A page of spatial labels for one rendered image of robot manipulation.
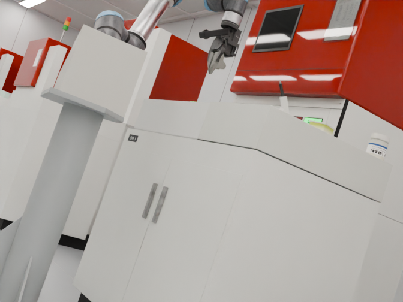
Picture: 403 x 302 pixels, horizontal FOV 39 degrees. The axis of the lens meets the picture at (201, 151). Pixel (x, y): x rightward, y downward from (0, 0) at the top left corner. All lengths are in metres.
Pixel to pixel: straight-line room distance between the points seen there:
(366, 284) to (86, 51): 1.61
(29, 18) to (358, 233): 8.68
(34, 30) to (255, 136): 8.66
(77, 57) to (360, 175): 1.12
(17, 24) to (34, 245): 8.19
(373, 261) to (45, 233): 1.47
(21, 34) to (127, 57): 8.01
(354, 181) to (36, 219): 1.16
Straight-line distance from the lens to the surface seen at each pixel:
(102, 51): 2.23
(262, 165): 1.80
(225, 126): 1.95
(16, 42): 10.18
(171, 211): 2.05
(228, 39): 2.27
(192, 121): 2.14
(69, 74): 2.19
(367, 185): 2.14
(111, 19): 2.38
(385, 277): 2.87
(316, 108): 2.60
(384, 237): 2.80
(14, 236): 2.28
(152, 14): 2.57
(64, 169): 2.18
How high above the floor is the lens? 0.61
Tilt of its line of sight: 5 degrees up
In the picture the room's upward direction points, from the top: 19 degrees clockwise
